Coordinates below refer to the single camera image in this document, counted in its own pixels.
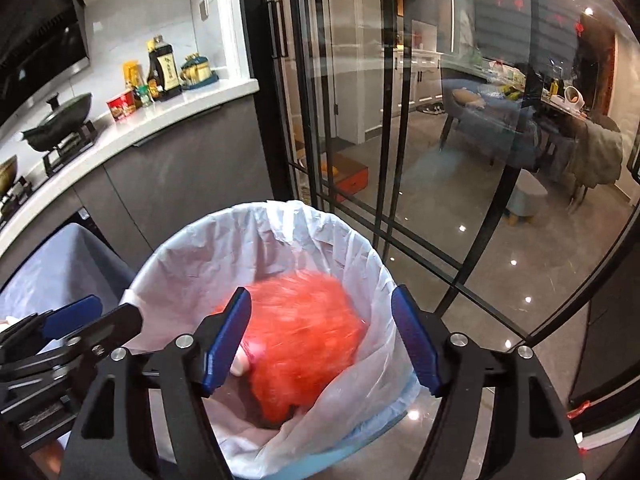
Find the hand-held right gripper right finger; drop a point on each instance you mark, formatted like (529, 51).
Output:
(415, 342)

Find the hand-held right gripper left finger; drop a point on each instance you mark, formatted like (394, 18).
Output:
(227, 342)

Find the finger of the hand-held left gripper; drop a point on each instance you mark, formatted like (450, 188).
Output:
(75, 312)
(117, 322)

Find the red plastic bag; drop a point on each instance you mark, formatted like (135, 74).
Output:
(300, 330)

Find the blue trash bin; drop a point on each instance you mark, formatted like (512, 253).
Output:
(376, 422)

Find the beige frying pan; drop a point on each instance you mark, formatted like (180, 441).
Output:
(7, 175)

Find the black framed glass sliding door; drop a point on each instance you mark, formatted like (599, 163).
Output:
(395, 185)

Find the black gas stove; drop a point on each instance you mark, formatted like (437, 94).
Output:
(67, 147)

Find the orange cardboard box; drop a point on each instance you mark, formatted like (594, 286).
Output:
(347, 175)

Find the round light blue stool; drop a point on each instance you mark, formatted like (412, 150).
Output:
(526, 197)

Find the black wok with lid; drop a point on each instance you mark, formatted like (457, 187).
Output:
(57, 122)

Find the red instant noodle cup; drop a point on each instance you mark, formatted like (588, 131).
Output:
(121, 105)

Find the small green seasoning bottle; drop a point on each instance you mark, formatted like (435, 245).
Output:
(143, 96)

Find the pair of shoes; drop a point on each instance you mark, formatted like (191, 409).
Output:
(431, 108)

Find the blue dining chair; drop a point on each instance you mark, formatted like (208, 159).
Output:
(492, 120)

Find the brown sauce bottle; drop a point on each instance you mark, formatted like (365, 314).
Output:
(154, 89)

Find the yellow food packet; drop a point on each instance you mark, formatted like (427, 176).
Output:
(132, 74)

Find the large dark soy sauce bottle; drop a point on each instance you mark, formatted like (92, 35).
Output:
(167, 67)

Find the grey jacket on chair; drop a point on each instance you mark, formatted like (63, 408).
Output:
(597, 152)

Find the teal spice jar rack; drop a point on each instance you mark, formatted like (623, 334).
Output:
(199, 71)

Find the black range hood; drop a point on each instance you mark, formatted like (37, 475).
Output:
(35, 35)

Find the grey wall outlet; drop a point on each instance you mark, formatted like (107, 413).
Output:
(204, 10)

